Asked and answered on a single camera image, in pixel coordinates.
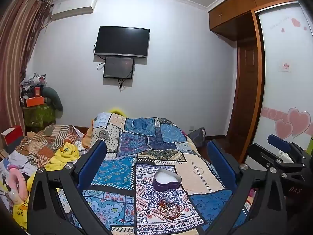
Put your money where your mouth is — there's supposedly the orange striped blanket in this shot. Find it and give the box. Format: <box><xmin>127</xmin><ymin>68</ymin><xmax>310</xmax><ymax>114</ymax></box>
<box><xmin>16</xmin><ymin>124</ymin><xmax>85</xmax><ymax>167</ymax></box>

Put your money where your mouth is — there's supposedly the small black monitor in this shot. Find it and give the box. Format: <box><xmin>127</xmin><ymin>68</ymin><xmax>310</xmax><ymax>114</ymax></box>
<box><xmin>103</xmin><ymin>56</ymin><xmax>135</xmax><ymax>80</ymax></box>

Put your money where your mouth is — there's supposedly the pink plush toy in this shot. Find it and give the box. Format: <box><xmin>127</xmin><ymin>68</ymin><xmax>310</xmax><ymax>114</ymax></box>
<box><xmin>8</xmin><ymin>165</ymin><xmax>28</xmax><ymax>203</ymax></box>

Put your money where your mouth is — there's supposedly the green covered cabinet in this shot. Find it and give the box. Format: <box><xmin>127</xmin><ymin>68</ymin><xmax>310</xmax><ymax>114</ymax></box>
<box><xmin>23</xmin><ymin>104</ymin><xmax>56</xmax><ymax>133</ymax></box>

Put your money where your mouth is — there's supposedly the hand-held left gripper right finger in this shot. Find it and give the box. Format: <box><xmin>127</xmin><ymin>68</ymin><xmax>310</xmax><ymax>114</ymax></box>
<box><xmin>196</xmin><ymin>141</ymin><xmax>289</xmax><ymax>235</ymax></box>

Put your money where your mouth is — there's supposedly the pink bed sheet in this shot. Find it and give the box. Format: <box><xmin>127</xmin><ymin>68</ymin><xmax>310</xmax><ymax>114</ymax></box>
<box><xmin>247</xmin><ymin>188</ymin><xmax>258</xmax><ymax>213</ymax></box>

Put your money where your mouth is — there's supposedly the dark bag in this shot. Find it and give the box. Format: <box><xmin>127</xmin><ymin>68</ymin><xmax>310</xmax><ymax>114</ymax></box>
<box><xmin>188</xmin><ymin>127</ymin><xmax>206</xmax><ymax>147</ymax></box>

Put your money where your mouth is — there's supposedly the wooden door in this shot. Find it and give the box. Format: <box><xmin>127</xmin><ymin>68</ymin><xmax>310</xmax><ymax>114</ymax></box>
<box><xmin>226</xmin><ymin>10</ymin><xmax>266</xmax><ymax>163</ymax></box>

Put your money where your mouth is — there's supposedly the orange box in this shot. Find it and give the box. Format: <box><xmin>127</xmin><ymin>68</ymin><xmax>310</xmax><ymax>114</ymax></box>
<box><xmin>26</xmin><ymin>97</ymin><xmax>45</xmax><ymax>107</ymax></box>

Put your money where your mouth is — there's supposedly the white sliding door with hearts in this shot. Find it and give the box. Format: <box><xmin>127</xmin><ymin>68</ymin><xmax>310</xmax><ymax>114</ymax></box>
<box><xmin>258</xmin><ymin>1</ymin><xmax>313</xmax><ymax>152</ymax></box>

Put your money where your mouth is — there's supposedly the wooden wardrobe cabinet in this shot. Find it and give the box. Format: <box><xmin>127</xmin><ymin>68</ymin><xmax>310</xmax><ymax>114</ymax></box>
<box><xmin>208</xmin><ymin>0</ymin><xmax>302</xmax><ymax>42</ymax></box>

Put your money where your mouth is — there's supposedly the dark green plush cushion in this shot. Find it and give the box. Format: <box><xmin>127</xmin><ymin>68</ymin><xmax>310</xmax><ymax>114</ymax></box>
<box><xmin>43</xmin><ymin>86</ymin><xmax>63</xmax><ymax>118</ymax></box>

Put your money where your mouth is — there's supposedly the striped brown curtain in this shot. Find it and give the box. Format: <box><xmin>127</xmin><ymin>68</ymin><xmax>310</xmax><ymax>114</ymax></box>
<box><xmin>0</xmin><ymin>0</ymin><xmax>53</xmax><ymax>137</ymax></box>

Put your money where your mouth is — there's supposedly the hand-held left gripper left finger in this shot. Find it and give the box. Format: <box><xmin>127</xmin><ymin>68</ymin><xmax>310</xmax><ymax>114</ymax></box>
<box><xmin>27</xmin><ymin>139</ymin><xmax>112</xmax><ymax>235</ymax></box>

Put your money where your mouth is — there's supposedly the purple heart-shaped tin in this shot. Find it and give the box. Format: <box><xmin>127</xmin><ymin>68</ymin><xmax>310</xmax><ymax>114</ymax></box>
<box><xmin>153</xmin><ymin>168</ymin><xmax>182</xmax><ymax>192</ymax></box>

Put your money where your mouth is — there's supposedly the pile of crumpled bags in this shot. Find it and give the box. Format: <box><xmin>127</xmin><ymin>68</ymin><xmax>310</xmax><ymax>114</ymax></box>
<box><xmin>21</xmin><ymin>73</ymin><xmax>47</xmax><ymax>98</ymax></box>

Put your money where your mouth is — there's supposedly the yellow cartoon cloth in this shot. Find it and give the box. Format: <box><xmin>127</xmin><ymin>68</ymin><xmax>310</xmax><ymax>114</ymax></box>
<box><xmin>12</xmin><ymin>174</ymin><xmax>33</xmax><ymax>229</ymax></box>

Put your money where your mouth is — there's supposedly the white air conditioner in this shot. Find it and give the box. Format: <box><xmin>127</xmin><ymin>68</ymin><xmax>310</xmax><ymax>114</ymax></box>
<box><xmin>50</xmin><ymin>0</ymin><xmax>97</xmax><ymax>21</ymax></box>

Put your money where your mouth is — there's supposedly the patchwork printed blanket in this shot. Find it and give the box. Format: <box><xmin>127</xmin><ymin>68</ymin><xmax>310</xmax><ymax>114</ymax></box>
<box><xmin>57</xmin><ymin>111</ymin><xmax>257</xmax><ymax>235</ymax></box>

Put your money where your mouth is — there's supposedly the black wall television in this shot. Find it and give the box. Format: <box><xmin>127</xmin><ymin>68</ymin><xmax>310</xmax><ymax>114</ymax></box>
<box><xmin>94</xmin><ymin>26</ymin><xmax>150</xmax><ymax>59</ymax></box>

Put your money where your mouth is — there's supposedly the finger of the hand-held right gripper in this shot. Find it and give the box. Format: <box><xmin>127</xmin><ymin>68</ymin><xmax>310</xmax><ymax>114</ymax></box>
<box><xmin>268</xmin><ymin>134</ymin><xmax>306</xmax><ymax>156</ymax></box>
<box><xmin>247</xmin><ymin>143</ymin><xmax>307</xmax><ymax>175</ymax></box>

